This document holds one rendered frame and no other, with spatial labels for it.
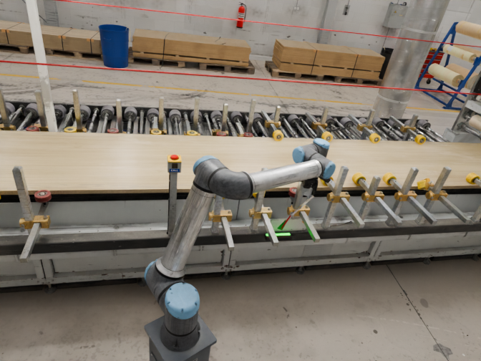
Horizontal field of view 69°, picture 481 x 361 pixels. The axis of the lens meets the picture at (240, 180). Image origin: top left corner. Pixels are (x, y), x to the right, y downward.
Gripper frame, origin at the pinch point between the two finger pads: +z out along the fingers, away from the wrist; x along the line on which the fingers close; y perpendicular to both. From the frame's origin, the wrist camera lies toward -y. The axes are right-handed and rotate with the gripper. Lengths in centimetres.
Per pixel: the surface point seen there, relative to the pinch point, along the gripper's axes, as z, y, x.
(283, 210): 32.0, 0.3, -27.6
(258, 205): 10.0, 28.6, -5.9
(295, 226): 27.7, 0.2, -5.1
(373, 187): -2.2, -45.7, -5.8
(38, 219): 17, 148, -7
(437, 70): 43, -525, -513
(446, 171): -14, -96, -6
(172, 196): 3, 79, -6
